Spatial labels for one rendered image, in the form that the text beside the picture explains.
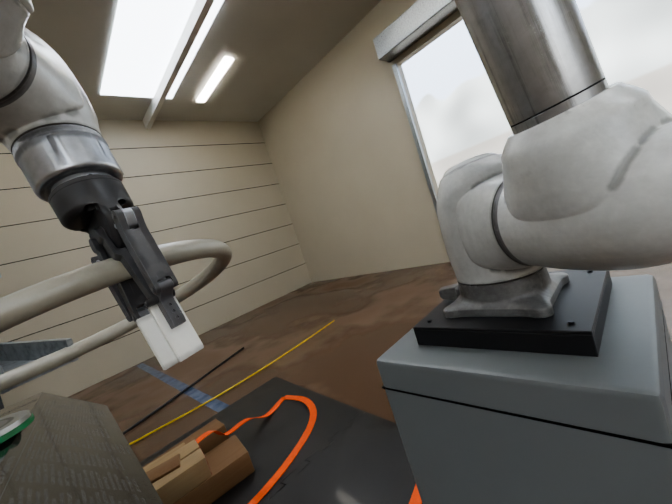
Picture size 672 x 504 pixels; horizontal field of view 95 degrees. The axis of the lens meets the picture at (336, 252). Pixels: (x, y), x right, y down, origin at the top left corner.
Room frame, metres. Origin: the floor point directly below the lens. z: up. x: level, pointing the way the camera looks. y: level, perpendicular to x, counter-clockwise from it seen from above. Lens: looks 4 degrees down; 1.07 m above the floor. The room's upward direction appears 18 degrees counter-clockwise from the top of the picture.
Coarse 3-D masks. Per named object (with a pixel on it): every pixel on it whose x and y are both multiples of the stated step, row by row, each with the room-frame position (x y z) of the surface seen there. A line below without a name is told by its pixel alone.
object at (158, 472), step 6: (174, 456) 1.48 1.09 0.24; (168, 462) 1.45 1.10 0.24; (174, 462) 1.43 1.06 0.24; (156, 468) 1.43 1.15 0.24; (162, 468) 1.42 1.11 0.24; (168, 468) 1.40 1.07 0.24; (174, 468) 1.39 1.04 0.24; (150, 474) 1.40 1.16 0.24; (156, 474) 1.38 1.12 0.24; (162, 474) 1.37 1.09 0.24; (150, 480) 1.35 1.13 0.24; (156, 480) 1.35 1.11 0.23
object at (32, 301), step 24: (192, 240) 0.45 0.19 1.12; (216, 240) 0.51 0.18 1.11; (96, 264) 0.34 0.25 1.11; (120, 264) 0.35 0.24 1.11; (216, 264) 0.63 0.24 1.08; (24, 288) 0.31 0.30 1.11; (48, 288) 0.31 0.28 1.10; (72, 288) 0.32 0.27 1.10; (96, 288) 0.34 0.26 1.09; (192, 288) 0.71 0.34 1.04; (0, 312) 0.29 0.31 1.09; (24, 312) 0.30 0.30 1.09; (96, 336) 0.67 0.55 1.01; (48, 360) 0.60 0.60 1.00; (0, 384) 0.53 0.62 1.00
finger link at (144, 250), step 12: (120, 216) 0.33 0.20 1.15; (120, 228) 0.33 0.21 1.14; (144, 228) 0.34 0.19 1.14; (132, 240) 0.33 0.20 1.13; (144, 240) 0.34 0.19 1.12; (132, 252) 0.33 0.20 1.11; (144, 252) 0.33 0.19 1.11; (156, 252) 0.34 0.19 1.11; (144, 264) 0.33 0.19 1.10; (156, 264) 0.33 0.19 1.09; (168, 264) 0.34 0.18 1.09; (144, 276) 0.33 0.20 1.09; (156, 276) 0.33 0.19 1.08; (168, 276) 0.34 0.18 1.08; (156, 288) 0.32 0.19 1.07
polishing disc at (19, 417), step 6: (12, 414) 0.86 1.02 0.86; (18, 414) 0.84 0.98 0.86; (24, 414) 0.82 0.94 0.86; (30, 414) 0.84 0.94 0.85; (0, 420) 0.84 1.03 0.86; (6, 420) 0.82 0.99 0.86; (12, 420) 0.80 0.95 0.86; (18, 420) 0.79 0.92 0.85; (24, 420) 0.80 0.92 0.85; (0, 426) 0.78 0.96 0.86; (6, 426) 0.76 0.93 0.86; (12, 426) 0.77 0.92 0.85; (0, 432) 0.74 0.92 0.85; (6, 432) 0.75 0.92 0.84
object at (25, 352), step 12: (0, 348) 0.75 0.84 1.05; (12, 348) 0.72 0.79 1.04; (24, 348) 0.70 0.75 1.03; (36, 348) 0.68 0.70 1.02; (48, 348) 0.67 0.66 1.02; (60, 348) 0.65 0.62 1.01; (0, 360) 0.75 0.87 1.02; (12, 360) 0.73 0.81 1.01; (24, 360) 0.71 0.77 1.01; (72, 360) 0.64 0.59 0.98; (0, 372) 0.54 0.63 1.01; (48, 372) 0.60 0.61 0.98
